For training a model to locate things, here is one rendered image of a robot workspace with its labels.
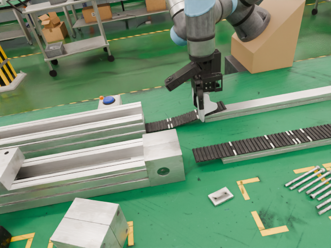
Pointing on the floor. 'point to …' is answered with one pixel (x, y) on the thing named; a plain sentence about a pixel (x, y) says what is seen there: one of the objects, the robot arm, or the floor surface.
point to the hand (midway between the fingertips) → (197, 112)
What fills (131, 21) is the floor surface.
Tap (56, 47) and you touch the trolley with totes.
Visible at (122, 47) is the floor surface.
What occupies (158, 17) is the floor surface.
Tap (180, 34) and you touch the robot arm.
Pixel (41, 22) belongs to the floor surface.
